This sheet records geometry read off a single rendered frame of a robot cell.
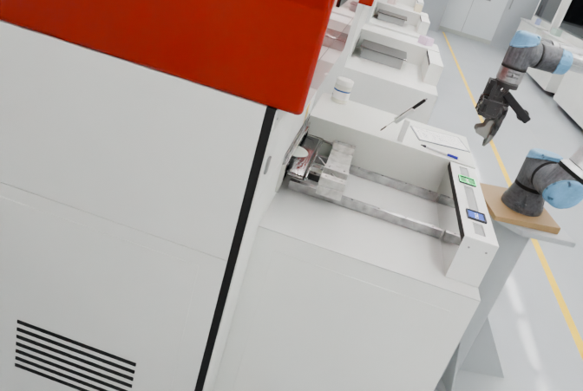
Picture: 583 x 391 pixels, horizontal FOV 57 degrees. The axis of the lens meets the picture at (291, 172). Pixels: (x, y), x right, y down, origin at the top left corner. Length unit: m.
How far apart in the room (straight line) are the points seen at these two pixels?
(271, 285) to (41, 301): 0.63
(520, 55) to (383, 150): 0.58
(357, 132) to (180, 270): 0.90
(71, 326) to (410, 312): 0.93
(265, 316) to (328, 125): 0.74
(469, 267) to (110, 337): 0.99
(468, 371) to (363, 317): 1.15
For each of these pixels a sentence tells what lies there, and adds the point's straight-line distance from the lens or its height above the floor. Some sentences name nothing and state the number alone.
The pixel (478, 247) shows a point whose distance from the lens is 1.52.
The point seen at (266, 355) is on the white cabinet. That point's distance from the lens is 1.72.
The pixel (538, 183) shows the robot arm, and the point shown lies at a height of 0.99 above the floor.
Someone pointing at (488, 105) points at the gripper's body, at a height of 1.23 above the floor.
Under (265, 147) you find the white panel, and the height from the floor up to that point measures 1.13.
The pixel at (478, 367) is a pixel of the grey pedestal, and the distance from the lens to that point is 2.65.
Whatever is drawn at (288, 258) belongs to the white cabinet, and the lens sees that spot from 1.49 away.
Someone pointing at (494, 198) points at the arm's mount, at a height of 0.84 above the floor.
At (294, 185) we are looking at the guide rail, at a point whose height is 0.84.
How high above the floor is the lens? 1.58
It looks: 25 degrees down
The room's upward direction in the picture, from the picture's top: 16 degrees clockwise
